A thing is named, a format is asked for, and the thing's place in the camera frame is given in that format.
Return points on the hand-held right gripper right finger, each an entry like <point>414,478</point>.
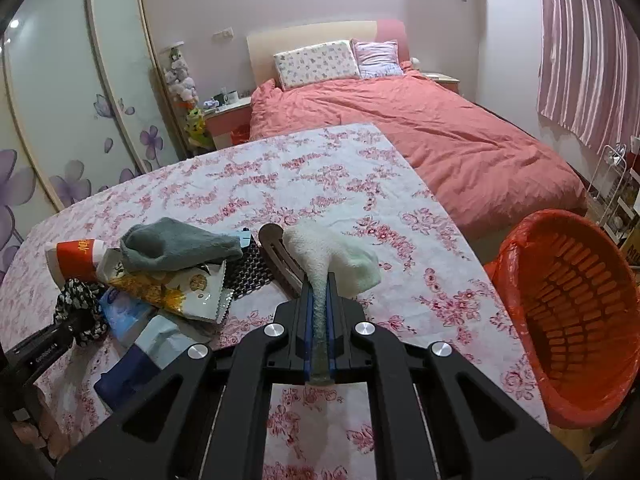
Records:
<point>334,325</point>

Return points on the wardrobe with purple flowers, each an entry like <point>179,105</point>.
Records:
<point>65,85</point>

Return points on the light blue tissue packet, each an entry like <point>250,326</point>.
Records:
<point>122,312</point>

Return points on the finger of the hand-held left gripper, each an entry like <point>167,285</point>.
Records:
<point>70,327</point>

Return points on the yellow snack wrapper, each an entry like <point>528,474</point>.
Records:
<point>170,290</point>

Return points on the floral tablecloth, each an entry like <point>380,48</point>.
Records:
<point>320,180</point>

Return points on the pink striped curtain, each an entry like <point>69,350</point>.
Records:
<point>590,45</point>

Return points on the white wall socket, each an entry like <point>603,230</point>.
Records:
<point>224,34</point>

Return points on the red bag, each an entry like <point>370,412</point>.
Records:
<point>240,134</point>

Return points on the hanging plush toys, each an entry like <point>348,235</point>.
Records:
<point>182,85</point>

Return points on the blue and white packet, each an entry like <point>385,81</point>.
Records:
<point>145,360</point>

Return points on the beige and pink headboard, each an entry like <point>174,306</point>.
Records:
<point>310,32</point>

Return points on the black mesh pad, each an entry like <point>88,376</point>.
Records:
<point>247,267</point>

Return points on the pink and white nightstand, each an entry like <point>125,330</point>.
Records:
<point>225,117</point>

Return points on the white sock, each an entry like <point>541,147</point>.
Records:
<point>325,250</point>

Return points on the pink duvet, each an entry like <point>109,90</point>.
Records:
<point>425,135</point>

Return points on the floral pillow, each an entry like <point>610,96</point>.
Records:
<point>317,65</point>

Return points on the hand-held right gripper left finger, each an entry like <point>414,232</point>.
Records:
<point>306,325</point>

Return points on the pink striped pillow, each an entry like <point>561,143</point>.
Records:
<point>377,57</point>

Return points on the grey sock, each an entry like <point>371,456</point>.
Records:
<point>175,242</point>

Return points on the brown hair clip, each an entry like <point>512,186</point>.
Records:
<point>277,252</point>

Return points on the beige nightstand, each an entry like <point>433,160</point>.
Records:
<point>442,81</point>

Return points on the red and white tube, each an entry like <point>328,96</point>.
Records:
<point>72,257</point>

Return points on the small blue plastic piece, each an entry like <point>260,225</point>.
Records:
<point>246,238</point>

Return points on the black and white braided scrunchie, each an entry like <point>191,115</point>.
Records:
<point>82,305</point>

